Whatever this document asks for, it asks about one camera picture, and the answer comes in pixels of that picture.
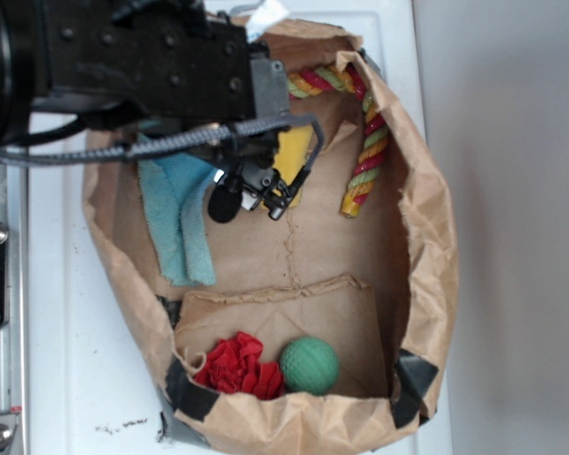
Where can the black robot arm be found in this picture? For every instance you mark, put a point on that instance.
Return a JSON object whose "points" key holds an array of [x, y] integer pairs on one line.
{"points": [[23, 120]]}

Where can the green rubber ball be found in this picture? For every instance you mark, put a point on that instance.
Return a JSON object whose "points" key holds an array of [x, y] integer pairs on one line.
{"points": [[309, 364]]}

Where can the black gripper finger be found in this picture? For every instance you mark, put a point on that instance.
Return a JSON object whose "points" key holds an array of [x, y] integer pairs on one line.
{"points": [[264, 187], [227, 196]]}

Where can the white plastic tray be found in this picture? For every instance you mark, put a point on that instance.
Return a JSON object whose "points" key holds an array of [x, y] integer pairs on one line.
{"points": [[89, 391]]}

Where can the light blue cloth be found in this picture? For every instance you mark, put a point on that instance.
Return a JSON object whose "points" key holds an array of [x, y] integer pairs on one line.
{"points": [[173, 192]]}

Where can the brown paper bag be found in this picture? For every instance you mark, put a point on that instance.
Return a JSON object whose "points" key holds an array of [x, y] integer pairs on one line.
{"points": [[368, 262]]}

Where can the red crumpled cloth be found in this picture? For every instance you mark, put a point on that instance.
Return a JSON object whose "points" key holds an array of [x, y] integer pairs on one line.
{"points": [[234, 365]]}

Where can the yellow sponge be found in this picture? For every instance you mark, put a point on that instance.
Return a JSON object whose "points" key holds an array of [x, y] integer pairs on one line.
{"points": [[291, 156]]}

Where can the aluminium frame rail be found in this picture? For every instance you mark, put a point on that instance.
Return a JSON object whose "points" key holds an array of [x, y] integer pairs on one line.
{"points": [[13, 393]]}

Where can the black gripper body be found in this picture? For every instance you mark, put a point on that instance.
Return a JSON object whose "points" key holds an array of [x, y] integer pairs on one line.
{"points": [[165, 66]]}

